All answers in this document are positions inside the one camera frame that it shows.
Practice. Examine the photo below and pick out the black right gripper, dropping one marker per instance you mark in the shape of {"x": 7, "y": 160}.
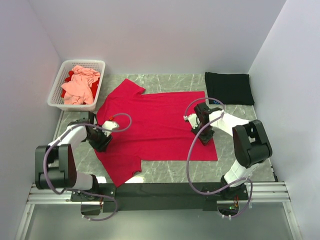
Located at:
{"x": 205, "y": 140}

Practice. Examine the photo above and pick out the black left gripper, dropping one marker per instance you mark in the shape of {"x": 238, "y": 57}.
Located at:
{"x": 101, "y": 146}

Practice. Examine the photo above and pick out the red t shirt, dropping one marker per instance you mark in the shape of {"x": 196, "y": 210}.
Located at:
{"x": 157, "y": 130}
{"x": 93, "y": 90}

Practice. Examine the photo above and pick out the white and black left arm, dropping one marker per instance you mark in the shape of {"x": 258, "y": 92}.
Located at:
{"x": 55, "y": 164}

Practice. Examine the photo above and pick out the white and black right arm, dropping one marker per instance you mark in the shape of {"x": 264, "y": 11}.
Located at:
{"x": 250, "y": 143}

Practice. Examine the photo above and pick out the folded black t shirt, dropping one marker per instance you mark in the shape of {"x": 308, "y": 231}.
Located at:
{"x": 230, "y": 89}

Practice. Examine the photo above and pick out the pink t shirt in basket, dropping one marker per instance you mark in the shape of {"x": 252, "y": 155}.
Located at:
{"x": 80, "y": 86}

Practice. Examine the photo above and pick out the red t shirt in basket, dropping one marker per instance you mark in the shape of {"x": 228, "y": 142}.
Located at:
{"x": 93, "y": 90}

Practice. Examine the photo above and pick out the white plastic laundry basket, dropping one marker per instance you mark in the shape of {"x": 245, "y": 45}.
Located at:
{"x": 77, "y": 85}

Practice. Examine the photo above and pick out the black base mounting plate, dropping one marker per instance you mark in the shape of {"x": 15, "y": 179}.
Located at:
{"x": 158, "y": 196}

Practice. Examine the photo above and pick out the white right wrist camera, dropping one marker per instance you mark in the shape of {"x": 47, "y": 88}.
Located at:
{"x": 193, "y": 120}

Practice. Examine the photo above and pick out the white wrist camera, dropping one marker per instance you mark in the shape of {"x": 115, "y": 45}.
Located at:
{"x": 193, "y": 120}
{"x": 108, "y": 126}

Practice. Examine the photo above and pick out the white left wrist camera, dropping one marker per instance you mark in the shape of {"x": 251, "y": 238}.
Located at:
{"x": 108, "y": 126}

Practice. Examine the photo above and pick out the aluminium rail frame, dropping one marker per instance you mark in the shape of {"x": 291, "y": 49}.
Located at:
{"x": 262, "y": 192}

